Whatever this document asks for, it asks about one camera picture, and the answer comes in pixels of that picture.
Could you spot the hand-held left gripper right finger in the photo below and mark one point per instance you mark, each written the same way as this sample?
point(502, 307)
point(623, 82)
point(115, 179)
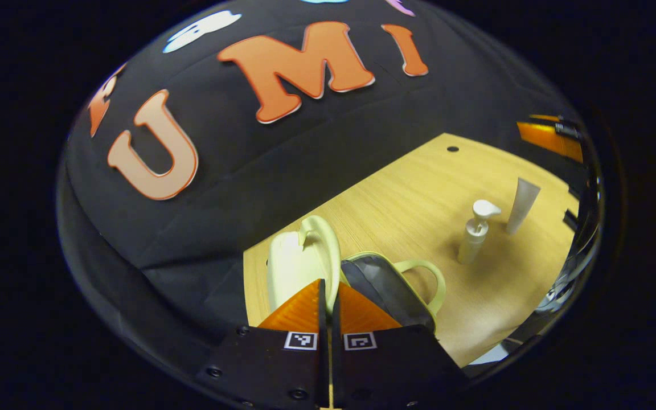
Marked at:
point(396, 364)

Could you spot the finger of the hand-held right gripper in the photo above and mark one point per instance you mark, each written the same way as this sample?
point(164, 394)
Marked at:
point(547, 142)
point(544, 118)

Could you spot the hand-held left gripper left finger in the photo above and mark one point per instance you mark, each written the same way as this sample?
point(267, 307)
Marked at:
point(271, 364)

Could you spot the white squeeze tube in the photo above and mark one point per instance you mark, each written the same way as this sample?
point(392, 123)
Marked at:
point(523, 202)

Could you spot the pale yellow suitcase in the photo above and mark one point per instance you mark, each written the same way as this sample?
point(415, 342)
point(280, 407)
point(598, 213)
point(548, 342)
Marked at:
point(294, 267)

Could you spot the white pump bottle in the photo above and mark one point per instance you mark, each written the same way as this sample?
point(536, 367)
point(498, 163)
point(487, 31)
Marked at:
point(474, 233)

